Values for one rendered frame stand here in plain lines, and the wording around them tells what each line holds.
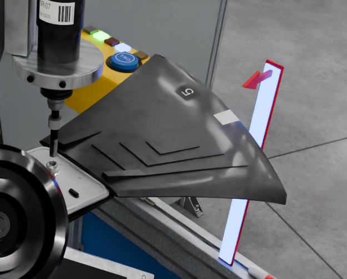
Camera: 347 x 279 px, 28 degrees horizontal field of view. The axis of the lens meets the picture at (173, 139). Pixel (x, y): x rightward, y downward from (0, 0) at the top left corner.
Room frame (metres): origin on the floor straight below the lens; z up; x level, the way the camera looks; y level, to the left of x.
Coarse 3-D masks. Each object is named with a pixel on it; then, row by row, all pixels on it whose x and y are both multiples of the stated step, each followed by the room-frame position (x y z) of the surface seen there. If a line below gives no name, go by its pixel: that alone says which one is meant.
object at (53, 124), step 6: (54, 114) 0.47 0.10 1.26; (48, 120) 0.47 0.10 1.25; (54, 120) 0.47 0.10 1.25; (60, 120) 0.47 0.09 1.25; (48, 126) 0.47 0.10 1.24; (54, 126) 0.47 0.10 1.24; (60, 126) 0.47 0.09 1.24; (54, 132) 0.47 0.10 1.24; (54, 138) 0.47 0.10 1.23; (54, 144) 0.47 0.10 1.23; (54, 150) 0.47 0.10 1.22; (54, 156) 0.47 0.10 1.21
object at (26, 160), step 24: (0, 144) 0.40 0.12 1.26; (0, 168) 0.40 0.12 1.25; (24, 168) 0.40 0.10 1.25; (0, 192) 0.38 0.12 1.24; (24, 192) 0.39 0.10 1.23; (48, 192) 0.40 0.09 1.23; (24, 216) 0.38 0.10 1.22; (48, 216) 0.40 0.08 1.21; (0, 240) 0.36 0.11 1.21; (24, 240) 0.37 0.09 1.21; (48, 240) 0.38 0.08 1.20; (0, 264) 0.35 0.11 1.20; (24, 264) 0.36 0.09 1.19; (48, 264) 0.37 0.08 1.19
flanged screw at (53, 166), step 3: (48, 162) 0.47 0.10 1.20; (51, 162) 0.47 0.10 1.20; (54, 162) 0.48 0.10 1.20; (57, 162) 0.47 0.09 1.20; (48, 165) 0.47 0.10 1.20; (51, 165) 0.47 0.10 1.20; (54, 165) 0.48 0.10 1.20; (57, 165) 0.47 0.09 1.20; (48, 168) 0.47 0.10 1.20; (51, 168) 0.47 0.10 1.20; (54, 168) 0.47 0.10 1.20; (57, 168) 0.47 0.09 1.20; (51, 171) 0.47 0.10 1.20; (54, 171) 0.47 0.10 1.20; (57, 171) 0.47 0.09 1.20; (54, 174) 0.47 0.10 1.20; (57, 174) 0.47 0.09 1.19; (54, 177) 0.47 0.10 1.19
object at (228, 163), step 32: (160, 64) 0.71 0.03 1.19; (128, 96) 0.63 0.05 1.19; (160, 96) 0.65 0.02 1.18; (64, 128) 0.55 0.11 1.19; (96, 128) 0.56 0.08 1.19; (128, 128) 0.57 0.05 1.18; (160, 128) 0.59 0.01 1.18; (192, 128) 0.61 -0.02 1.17; (224, 128) 0.64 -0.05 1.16; (96, 160) 0.51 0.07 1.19; (128, 160) 0.52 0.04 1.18; (160, 160) 0.54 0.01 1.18; (192, 160) 0.56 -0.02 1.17; (224, 160) 0.58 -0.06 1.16; (256, 160) 0.61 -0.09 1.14; (128, 192) 0.47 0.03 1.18; (160, 192) 0.49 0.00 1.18; (192, 192) 0.51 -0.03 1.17; (224, 192) 0.54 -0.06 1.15; (256, 192) 0.56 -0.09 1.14
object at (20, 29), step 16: (16, 0) 0.46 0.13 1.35; (32, 0) 0.47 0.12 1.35; (16, 16) 0.46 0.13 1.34; (32, 16) 0.47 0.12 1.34; (16, 32) 0.46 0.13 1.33; (32, 32) 0.47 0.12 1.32; (16, 48) 0.46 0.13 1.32; (32, 48) 0.47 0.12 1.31; (80, 48) 0.49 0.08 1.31; (96, 48) 0.49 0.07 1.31; (16, 64) 0.45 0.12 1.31; (32, 64) 0.45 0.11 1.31; (48, 64) 0.45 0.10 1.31; (64, 64) 0.46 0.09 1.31; (80, 64) 0.46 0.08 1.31; (96, 64) 0.46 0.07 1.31; (32, 80) 0.44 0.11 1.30; (48, 80) 0.44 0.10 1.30; (64, 80) 0.44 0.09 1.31; (80, 80) 0.44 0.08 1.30
